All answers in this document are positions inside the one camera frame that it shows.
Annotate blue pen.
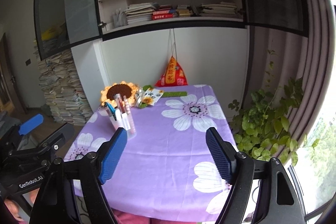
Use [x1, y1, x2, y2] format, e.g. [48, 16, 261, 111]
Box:
[104, 102, 116, 119]

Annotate crochet sunflower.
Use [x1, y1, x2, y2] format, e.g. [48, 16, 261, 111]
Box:
[100, 81, 139, 107]

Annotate dark glass cabinet door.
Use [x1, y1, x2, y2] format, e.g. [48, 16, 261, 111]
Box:
[34, 0, 102, 59]

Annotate silver ribbon bow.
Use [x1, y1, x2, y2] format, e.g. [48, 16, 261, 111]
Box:
[134, 89, 145, 108]

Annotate sunflower printed card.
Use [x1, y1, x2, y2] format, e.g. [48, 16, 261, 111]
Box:
[141, 88, 164, 106]

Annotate red fabric pouch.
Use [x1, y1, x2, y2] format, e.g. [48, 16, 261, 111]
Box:
[155, 56, 188, 87]

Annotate green potted plant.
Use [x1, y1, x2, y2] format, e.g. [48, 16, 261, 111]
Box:
[228, 50, 321, 166]

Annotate pink checkered pen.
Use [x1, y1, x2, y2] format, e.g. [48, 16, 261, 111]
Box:
[123, 96, 136, 135]

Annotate white eraser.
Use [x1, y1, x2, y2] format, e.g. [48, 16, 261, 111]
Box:
[115, 109, 123, 128]

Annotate white translucent pen cup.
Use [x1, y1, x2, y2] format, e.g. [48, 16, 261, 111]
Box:
[109, 110, 136, 138]

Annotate green crochet stem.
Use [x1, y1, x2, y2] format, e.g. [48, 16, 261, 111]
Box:
[141, 85, 187, 109]

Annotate stack of papers and books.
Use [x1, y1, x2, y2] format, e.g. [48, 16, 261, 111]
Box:
[34, 41, 93, 126]

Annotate red gel pen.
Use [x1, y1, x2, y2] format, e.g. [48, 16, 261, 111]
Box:
[117, 93, 126, 113]

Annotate clear gel pen black cap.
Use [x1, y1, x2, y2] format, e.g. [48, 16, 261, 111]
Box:
[114, 94, 122, 114]

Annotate pink curtain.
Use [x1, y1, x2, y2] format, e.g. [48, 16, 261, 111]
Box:
[248, 0, 336, 162]

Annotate white correction tape dispenser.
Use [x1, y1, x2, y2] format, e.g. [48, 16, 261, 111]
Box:
[121, 113, 130, 131]

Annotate black pen with clip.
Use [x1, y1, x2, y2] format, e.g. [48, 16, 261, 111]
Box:
[104, 102, 116, 120]

